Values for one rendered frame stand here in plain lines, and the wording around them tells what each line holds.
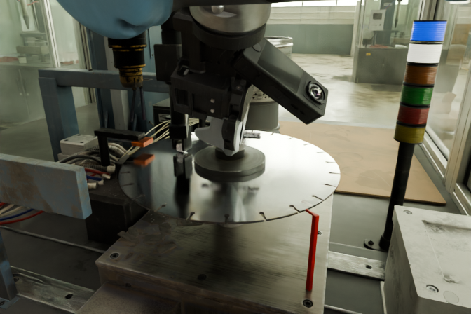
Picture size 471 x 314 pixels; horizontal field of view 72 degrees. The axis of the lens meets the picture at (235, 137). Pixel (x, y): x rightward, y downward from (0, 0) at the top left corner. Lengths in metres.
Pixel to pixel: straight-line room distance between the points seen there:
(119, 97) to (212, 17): 0.89
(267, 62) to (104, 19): 0.20
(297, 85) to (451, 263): 0.27
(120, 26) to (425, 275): 0.38
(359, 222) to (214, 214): 0.46
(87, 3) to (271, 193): 0.31
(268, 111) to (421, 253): 0.86
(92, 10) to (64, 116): 0.80
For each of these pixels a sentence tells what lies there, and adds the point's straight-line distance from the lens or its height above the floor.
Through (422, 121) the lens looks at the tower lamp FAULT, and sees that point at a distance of 0.60.
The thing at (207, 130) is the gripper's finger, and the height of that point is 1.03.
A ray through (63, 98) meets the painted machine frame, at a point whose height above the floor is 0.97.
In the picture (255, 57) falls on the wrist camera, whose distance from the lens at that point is 0.33.
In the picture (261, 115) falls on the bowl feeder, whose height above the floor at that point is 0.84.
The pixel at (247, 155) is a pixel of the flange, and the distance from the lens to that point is 0.50.
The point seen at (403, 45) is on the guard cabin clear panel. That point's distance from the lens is 1.53.
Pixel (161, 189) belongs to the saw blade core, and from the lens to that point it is 0.44.
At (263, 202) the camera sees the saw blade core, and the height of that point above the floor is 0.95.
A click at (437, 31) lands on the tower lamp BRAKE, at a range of 0.57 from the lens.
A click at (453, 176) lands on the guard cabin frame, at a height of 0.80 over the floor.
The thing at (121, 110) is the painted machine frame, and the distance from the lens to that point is 1.17.
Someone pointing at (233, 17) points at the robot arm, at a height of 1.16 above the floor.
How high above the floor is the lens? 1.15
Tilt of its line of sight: 19 degrees down
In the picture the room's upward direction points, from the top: straight up
